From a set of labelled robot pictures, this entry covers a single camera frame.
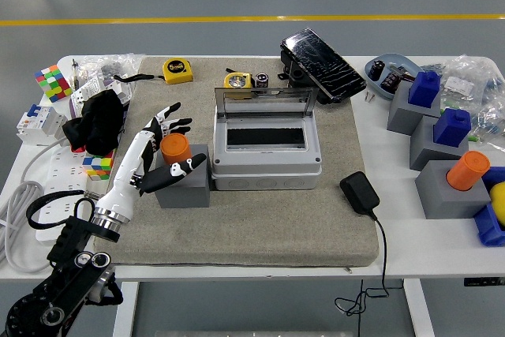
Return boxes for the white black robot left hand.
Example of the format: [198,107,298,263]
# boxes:
[94,102,208,219]

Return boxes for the smoky transparent box lid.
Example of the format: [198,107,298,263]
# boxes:
[214,84,319,119]

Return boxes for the white packaging box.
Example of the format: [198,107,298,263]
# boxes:
[69,76,133,117]

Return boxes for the grey plastic junction box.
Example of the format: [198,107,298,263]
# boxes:
[211,110,323,191]

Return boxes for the black case with glossy lid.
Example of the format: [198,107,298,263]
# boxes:
[279,28,368,105]

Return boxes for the black-edged rubik's cube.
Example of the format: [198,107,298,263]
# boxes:
[81,150,115,181]

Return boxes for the white power strip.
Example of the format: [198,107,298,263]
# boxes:
[35,146,90,242]

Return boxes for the black cloth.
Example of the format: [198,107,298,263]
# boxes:
[62,89,126,155]

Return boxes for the grey cube holder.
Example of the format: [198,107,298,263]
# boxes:
[409,115,470,172]
[414,159,492,220]
[386,82,442,136]
[154,143,211,209]

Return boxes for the white circuit breaker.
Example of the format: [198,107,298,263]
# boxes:
[15,103,69,147]

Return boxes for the white-edged rubik's cube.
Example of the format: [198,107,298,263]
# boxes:
[34,64,74,104]

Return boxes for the white table leg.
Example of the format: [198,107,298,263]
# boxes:
[112,281,140,337]
[402,279,435,337]

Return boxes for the grey-brown mat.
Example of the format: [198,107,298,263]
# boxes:
[93,55,380,269]

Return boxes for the yellow black-faced tape measure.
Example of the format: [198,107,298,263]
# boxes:
[223,71,253,89]

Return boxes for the black power adapter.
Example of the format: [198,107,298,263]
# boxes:
[339,170,381,218]

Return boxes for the blue-grey tray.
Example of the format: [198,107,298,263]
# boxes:
[363,52,423,101]

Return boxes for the blue block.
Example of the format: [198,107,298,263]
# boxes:
[408,70,442,108]
[432,107,473,148]

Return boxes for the clear plastic parts bag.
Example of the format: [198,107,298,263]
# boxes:
[424,54,505,144]

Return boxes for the blue plastic bin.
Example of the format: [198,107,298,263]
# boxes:
[473,166,505,248]

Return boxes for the black table control panel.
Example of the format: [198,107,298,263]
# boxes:
[464,277,505,287]

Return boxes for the yellow round object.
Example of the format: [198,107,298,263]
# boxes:
[488,182,505,231]

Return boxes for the yellow tape measure with strap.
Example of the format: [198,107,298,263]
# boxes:
[113,58,195,85]

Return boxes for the black adapter cord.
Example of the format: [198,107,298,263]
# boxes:
[334,213,391,337]

